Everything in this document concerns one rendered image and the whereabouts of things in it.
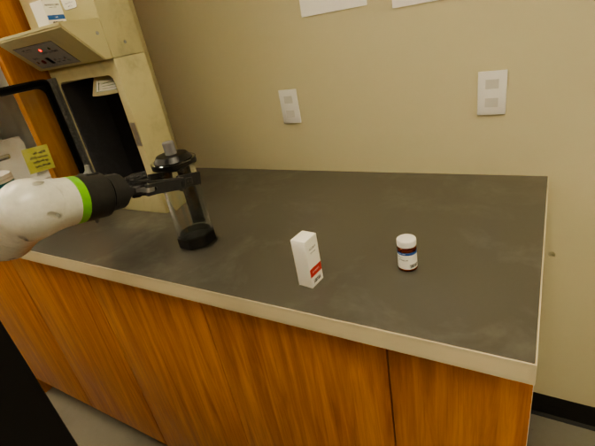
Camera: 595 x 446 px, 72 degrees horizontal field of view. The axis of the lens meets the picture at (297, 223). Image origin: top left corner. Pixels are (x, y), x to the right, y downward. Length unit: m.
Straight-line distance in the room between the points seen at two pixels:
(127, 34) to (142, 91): 0.15
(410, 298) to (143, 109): 0.93
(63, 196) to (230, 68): 0.90
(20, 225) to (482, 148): 1.12
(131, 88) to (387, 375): 1.01
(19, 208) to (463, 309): 0.75
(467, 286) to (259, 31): 1.04
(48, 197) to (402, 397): 0.73
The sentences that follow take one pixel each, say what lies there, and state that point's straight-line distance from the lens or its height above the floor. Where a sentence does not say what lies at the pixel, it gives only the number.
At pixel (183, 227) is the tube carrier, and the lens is 1.06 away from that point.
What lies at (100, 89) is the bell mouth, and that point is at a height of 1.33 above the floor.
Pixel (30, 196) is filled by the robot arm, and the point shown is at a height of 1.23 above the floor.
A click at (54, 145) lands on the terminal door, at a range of 1.53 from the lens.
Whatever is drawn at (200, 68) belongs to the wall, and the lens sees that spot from 1.66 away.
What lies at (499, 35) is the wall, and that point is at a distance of 1.23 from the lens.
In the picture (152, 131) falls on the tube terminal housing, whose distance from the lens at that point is 1.34.
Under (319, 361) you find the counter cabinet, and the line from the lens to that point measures 0.89.
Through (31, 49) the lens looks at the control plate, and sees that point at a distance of 1.42.
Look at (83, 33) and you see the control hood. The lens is 1.26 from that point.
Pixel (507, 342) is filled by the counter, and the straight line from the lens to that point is 0.71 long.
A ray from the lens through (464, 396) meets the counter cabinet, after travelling 0.81.
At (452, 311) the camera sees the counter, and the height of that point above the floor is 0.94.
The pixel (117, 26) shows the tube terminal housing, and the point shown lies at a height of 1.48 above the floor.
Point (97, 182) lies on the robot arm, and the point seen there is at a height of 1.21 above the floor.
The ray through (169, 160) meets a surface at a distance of 1.00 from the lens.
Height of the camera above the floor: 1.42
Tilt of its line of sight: 26 degrees down
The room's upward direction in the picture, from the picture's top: 11 degrees counter-clockwise
